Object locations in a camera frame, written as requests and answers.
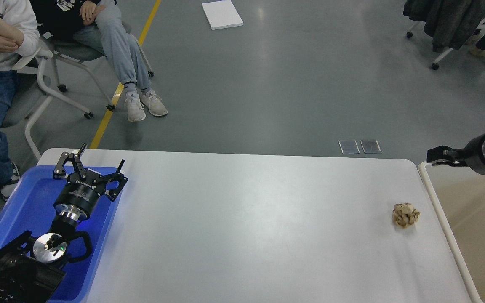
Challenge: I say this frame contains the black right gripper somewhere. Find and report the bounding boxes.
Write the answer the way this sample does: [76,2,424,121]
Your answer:
[426,134,485,175]

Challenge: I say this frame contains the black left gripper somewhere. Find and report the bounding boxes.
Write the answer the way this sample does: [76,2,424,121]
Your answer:
[53,143,129,222]

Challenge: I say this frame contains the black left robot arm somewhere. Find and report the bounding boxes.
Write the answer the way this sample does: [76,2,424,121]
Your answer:
[0,146,128,303]

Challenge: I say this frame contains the beige plastic bin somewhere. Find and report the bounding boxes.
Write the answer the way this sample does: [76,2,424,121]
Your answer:
[418,162,485,303]

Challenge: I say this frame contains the blue plastic tray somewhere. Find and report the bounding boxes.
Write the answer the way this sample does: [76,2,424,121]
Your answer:
[0,165,120,303]

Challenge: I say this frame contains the crumpled brown paper ball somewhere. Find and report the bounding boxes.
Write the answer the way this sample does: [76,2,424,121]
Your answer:
[392,203,421,229]

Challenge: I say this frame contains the right metal floor plate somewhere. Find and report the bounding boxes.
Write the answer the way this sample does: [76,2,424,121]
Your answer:
[360,139,382,154]

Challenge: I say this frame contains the metal floor plate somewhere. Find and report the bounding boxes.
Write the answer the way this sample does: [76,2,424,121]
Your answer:
[338,140,360,154]
[360,139,382,154]

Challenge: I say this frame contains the left metal floor plate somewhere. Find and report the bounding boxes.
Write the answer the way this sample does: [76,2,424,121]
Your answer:
[338,140,360,154]

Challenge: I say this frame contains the white office chair near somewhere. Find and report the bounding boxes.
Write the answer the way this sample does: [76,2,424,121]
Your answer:
[1,44,93,160]

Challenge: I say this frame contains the grey office chair far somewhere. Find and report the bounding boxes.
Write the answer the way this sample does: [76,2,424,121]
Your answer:
[43,21,155,112]

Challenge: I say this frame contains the chair with dark coat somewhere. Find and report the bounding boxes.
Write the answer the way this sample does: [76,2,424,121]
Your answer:
[403,0,485,70]

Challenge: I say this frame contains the person in light jeans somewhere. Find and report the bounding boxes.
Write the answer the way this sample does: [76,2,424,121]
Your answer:
[31,0,168,122]

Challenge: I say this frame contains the white flat box on floor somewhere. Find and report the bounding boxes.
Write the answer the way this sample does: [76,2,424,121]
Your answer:
[201,0,244,30]

